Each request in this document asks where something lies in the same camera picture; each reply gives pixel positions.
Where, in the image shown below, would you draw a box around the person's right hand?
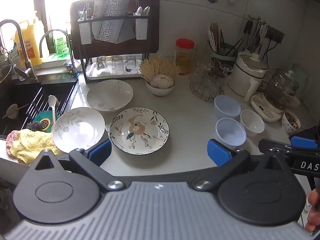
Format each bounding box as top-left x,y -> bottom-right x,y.
307,189 -> 320,233

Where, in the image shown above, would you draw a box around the white footed small bowl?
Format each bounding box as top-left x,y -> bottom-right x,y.
240,109 -> 265,137

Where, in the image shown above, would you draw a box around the dark dish rack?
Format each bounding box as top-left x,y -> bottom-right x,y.
70,0 -> 160,84

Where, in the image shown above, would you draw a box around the white drain tray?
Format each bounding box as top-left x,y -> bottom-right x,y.
88,60 -> 145,81

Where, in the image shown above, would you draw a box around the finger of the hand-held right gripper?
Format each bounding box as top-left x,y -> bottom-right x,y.
258,138 -> 320,158
289,135 -> 320,150

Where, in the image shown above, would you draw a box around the pink knitted cloth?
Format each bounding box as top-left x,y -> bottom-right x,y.
5,130 -> 23,159

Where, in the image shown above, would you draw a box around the bundle of dry noodles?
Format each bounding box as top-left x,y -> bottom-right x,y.
139,56 -> 181,83

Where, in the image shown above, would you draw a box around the white bowl with garlic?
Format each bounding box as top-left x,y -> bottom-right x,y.
146,79 -> 175,97

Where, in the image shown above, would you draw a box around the cream kettle heating base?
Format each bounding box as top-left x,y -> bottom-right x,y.
250,93 -> 288,123

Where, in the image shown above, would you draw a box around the green detergent bottle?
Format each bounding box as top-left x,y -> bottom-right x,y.
52,30 -> 70,57

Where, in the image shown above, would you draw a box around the black kitchen sink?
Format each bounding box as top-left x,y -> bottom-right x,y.
0,78 -> 79,140

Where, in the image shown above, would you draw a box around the black power strip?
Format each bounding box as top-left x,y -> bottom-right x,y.
267,27 -> 285,43

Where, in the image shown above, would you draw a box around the white ceramic spoon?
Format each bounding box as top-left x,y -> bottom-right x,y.
48,95 -> 58,126

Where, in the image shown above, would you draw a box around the white cutlery holder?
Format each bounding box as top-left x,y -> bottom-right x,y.
77,17 -> 92,45
135,14 -> 151,41

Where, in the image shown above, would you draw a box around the clear drinking glass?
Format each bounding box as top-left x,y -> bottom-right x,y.
111,55 -> 125,75
125,54 -> 138,74
96,56 -> 111,76

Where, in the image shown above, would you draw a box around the yellow dish cloth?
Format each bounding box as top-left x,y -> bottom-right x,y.
9,128 -> 64,165

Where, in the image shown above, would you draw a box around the dark metal pot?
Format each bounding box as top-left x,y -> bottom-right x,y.
0,63 -> 13,98

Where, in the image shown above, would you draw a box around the green white chopstick holder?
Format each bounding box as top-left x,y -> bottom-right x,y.
209,41 -> 238,64

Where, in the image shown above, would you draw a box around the yellow detergent bottle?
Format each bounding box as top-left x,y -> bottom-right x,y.
14,17 -> 52,66

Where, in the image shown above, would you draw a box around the bunch of chopsticks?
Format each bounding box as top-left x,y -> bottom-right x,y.
207,22 -> 226,55

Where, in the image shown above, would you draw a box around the hanging kitchen utensils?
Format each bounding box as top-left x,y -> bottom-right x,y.
243,15 -> 269,54

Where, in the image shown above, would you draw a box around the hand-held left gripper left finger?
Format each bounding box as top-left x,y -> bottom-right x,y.
30,139 -> 125,192

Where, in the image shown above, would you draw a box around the garlic bulb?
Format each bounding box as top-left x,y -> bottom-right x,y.
149,74 -> 174,89

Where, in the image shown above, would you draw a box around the large pale floral plate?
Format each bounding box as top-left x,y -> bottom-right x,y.
86,79 -> 134,113

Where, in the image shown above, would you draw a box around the sink drain rods rack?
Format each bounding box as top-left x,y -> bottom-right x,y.
24,87 -> 74,124

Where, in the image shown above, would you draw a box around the chrome curved faucet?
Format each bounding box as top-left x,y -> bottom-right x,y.
39,29 -> 78,77

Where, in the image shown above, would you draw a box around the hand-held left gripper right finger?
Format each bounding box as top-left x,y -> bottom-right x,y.
192,139 -> 293,190

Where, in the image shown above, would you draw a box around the glass kettle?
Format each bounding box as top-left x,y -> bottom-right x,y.
264,69 -> 300,111

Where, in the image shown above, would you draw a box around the colourful flower print plate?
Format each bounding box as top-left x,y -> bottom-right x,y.
108,107 -> 170,156

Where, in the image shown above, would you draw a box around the steel wool scourer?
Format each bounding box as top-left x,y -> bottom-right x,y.
24,120 -> 42,132

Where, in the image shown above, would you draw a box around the white electric cooking pot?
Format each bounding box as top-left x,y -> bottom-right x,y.
228,51 -> 270,102

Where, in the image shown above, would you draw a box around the pale leaf print plate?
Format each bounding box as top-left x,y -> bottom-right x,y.
52,107 -> 106,155

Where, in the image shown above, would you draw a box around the small bowl with chopsticks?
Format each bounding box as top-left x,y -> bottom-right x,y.
2,103 -> 29,119

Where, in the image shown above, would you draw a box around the bluish white small bowl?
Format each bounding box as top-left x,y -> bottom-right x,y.
215,117 -> 248,149
214,95 -> 242,120

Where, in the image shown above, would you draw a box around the round wire rack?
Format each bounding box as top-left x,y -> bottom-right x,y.
190,80 -> 227,102

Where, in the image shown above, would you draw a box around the small flower print bowl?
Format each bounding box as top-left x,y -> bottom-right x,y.
281,110 -> 302,134

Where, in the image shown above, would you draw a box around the tall grey faucet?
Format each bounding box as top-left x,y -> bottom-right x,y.
0,19 -> 38,82

